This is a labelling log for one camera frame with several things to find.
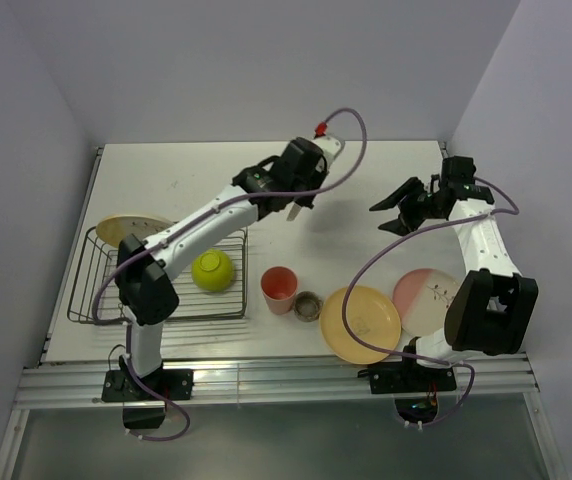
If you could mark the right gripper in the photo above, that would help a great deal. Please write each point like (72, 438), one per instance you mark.
(405, 207)

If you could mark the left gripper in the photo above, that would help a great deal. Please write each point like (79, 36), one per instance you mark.
(319, 175)

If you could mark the pink cream plate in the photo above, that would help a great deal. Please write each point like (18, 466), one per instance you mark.
(422, 298)
(294, 212)

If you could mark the lime green bowl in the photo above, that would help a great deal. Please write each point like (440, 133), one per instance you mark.
(213, 271)

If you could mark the plain yellow bear plate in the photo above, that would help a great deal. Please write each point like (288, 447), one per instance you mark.
(371, 316)

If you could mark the yellow cream leaf plate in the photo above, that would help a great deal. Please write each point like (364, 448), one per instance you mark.
(113, 229)

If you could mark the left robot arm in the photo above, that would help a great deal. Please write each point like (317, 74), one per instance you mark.
(148, 267)

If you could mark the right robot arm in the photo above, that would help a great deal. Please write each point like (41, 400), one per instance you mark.
(493, 306)

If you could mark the pink plastic cup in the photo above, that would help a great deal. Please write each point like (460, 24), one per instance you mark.
(279, 287)

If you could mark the small speckled ceramic cup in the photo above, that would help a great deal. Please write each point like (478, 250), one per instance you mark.
(307, 306)

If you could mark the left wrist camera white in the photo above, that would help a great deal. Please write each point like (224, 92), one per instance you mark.
(331, 147)

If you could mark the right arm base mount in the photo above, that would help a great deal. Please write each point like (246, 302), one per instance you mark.
(415, 388)

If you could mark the aluminium table edge rail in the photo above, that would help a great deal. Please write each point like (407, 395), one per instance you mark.
(238, 382)

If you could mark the black wire dish rack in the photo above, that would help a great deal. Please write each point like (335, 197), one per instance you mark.
(99, 259)

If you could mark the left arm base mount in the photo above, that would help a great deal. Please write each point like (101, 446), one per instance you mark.
(120, 387)

